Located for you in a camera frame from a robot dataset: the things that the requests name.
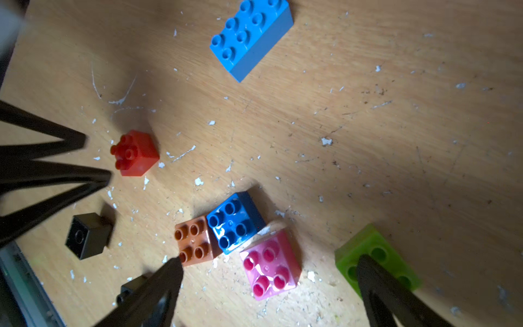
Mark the green square lego brick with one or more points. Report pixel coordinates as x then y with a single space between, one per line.
370 242

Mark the red lego brick small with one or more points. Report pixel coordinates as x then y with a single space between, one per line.
135 154

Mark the blue square lego brick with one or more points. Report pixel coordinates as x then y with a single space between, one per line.
235 221

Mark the pink square lego brick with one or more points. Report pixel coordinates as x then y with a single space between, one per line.
271 266

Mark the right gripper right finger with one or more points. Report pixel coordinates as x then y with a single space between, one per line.
387 301

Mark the black lego brick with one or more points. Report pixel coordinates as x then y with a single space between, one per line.
88 235
131 286

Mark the light blue long lego brick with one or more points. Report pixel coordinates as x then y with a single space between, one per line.
249 35

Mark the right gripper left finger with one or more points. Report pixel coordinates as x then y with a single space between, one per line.
153 303

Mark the aluminium front rail frame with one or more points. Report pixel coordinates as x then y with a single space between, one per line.
24 301

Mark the orange brown lego brick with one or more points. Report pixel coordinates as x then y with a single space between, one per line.
196 241

